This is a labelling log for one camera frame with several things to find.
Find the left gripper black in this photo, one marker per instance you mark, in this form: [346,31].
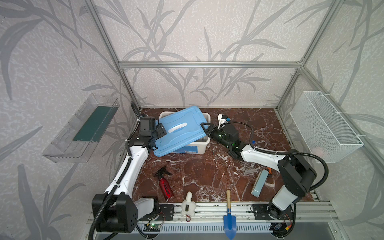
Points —
[160,131]

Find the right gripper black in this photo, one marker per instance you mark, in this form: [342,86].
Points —
[210,130]

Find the white plastic storage bin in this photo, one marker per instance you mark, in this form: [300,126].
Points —
[197,147]

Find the blue plastic bin lid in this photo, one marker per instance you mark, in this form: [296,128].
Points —
[182,128]

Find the clear acrylic test tube rack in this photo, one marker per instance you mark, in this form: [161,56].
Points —
[251,171]

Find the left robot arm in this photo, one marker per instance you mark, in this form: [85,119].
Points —
[114,210]

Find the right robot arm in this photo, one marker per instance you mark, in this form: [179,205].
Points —
[297,174]

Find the red spray bottle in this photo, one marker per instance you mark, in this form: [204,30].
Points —
[164,184]

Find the teal grey rectangular box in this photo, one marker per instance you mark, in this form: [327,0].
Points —
[259,184]

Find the white plastic figurine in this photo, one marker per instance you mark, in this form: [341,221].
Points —
[188,206]

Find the green circuit board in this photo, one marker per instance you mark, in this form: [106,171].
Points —
[152,227]

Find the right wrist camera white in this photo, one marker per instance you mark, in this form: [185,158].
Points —
[223,119]

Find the clear wall shelf green liner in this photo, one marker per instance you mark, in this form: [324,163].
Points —
[79,138]

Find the aluminium front rail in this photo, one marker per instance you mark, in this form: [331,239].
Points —
[213,212]

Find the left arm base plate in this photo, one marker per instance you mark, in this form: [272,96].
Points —
[161,213]

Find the blue garden trowel wooden handle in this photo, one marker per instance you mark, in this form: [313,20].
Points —
[230,224]

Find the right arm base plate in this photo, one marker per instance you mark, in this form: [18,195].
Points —
[259,211]

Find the white wire mesh basket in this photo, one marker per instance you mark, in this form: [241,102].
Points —
[323,128]

